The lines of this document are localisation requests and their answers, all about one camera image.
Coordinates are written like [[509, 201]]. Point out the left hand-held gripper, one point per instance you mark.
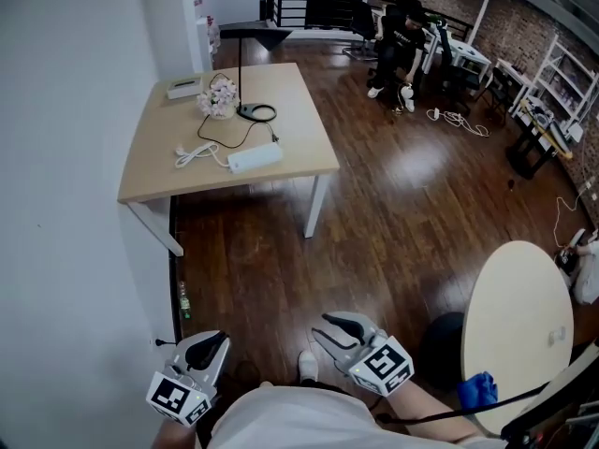
[[180, 398]]

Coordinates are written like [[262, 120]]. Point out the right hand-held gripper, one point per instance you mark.
[[384, 367]]

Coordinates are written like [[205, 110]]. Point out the black desk lamp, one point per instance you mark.
[[255, 111]]

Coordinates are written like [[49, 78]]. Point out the person's left forearm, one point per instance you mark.
[[180, 435]]

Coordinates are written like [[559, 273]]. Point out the person's right forearm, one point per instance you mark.
[[430, 414]]

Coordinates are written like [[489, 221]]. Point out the person's white shoe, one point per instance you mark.
[[308, 365]]

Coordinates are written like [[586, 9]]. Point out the green bottle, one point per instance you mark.
[[185, 302]]

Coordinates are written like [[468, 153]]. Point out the person's white shirt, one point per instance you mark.
[[299, 419]]

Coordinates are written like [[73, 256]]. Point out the white table leg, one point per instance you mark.
[[316, 208], [159, 229]]

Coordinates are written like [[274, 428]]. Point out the blue cloth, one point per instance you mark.
[[477, 391]]

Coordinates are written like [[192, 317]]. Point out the round wooden table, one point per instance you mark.
[[515, 325]]

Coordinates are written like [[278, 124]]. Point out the small white floor power strip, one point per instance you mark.
[[433, 114]]

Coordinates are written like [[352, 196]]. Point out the pink potted flowers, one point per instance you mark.
[[217, 98]]

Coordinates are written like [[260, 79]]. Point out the black metal stand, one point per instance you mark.
[[531, 152]]

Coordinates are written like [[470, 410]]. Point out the white tissue box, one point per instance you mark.
[[183, 88]]

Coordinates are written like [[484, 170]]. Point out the black office chair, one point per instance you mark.
[[362, 26], [461, 70]]

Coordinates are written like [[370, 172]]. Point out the white shelving unit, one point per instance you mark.
[[561, 82]]

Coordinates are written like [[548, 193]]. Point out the black wall plug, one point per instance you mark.
[[163, 343]]

